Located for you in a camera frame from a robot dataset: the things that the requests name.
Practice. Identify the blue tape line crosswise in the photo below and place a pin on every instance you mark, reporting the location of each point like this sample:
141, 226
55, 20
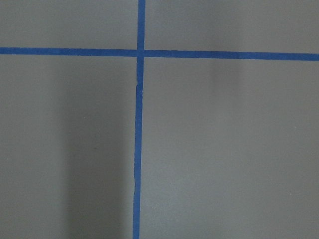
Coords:
161, 53

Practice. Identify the blue tape line lengthwise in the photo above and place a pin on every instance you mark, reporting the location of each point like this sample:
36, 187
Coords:
139, 117

